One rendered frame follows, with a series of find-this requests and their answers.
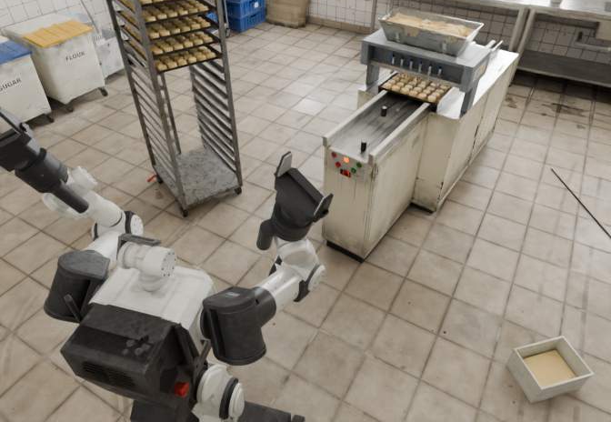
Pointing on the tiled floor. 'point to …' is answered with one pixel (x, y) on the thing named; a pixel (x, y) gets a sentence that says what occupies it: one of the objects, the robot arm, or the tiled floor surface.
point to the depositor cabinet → (453, 132)
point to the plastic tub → (548, 368)
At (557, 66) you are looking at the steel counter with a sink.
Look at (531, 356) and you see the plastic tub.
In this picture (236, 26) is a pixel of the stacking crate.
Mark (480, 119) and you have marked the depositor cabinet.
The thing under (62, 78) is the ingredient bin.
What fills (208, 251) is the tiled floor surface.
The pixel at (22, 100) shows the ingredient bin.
